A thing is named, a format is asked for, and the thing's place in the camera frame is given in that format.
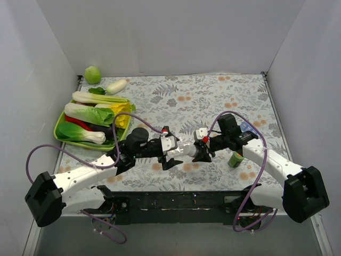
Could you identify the green bok choy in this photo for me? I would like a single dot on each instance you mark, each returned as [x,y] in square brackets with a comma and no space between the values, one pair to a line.
[72,132]

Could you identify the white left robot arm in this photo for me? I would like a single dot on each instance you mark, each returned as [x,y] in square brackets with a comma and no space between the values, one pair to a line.
[50,195]

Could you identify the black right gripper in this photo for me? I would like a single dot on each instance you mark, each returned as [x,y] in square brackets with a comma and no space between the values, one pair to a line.
[205,149]

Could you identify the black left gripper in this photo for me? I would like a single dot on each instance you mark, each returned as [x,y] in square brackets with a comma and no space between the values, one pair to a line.
[162,152]

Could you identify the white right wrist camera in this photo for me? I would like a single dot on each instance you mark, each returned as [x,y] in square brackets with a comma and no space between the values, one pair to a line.
[200,133]

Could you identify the purple eggplant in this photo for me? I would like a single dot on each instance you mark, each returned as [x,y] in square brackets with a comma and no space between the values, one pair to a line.
[108,131]

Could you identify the long bok choy stalk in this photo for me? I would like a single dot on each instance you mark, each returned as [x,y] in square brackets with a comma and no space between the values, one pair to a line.
[84,97]

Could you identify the white radish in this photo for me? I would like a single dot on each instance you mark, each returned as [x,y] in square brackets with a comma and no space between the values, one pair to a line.
[116,86]

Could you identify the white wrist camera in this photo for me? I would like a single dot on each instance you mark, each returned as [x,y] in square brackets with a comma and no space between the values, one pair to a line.
[200,133]
[168,144]

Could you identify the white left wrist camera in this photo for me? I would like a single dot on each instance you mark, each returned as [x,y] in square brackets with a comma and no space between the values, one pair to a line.
[168,144]

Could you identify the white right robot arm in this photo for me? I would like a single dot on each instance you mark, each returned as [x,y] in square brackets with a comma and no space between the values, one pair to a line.
[302,193]

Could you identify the red chili pepper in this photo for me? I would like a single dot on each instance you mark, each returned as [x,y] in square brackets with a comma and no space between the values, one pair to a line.
[80,123]

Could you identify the green plastic tray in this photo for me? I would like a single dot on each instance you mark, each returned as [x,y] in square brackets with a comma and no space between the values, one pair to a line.
[108,144]

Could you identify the green round cabbage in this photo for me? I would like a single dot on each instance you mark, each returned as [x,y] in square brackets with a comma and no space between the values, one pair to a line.
[92,75]

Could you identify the white pill bottle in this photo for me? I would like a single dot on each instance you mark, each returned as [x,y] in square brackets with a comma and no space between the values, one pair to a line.
[194,151]

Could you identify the yellow leafy vegetable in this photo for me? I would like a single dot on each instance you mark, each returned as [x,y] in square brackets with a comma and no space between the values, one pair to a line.
[122,120]

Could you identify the green pill bottle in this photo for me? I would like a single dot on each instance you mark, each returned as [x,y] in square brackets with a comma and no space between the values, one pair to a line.
[235,160]

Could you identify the napa cabbage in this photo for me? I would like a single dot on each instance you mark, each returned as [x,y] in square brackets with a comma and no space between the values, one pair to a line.
[93,115]

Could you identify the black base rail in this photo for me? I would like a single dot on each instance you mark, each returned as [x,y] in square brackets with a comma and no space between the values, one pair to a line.
[168,206]

